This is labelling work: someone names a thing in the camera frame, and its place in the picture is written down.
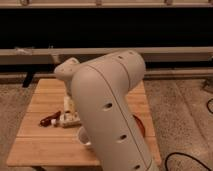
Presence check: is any white sponge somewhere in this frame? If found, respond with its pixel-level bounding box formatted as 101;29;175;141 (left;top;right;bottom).
64;96;75;113

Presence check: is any black floor cable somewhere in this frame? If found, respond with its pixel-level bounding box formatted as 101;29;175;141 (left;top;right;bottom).
164;96;213;171

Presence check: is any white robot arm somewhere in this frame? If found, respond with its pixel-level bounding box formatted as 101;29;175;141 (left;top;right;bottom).
54;50;159;171

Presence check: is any orange plate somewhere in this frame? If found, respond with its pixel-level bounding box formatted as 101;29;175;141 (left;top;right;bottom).
133;115;145;137

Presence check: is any white paper cup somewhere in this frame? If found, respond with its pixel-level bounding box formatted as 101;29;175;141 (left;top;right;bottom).
77;127;91;149

